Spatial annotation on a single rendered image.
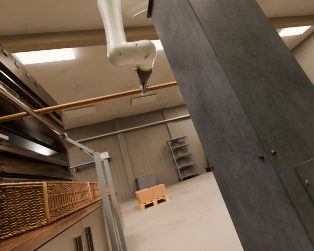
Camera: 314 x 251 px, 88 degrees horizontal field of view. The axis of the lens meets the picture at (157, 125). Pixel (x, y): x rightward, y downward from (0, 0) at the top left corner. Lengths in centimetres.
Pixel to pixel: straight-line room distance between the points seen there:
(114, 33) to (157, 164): 830
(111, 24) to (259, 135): 80
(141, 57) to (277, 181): 70
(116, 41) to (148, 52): 15
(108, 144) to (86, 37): 578
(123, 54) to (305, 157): 72
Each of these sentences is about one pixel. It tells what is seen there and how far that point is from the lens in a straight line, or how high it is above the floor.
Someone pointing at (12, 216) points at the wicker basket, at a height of 64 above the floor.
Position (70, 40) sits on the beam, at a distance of 453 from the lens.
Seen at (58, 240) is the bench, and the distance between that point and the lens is 69.
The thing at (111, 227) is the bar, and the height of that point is 39.
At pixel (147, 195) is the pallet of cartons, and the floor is 25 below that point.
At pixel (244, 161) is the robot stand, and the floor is 60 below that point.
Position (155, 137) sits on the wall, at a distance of 919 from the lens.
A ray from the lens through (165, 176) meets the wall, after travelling 893.
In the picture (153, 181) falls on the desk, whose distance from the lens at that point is 716.
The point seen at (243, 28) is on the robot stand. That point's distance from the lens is 48.
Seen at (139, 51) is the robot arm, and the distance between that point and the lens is 83.
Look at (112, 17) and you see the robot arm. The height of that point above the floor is 138.
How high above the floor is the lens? 62
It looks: 16 degrees up
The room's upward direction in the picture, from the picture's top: 18 degrees counter-clockwise
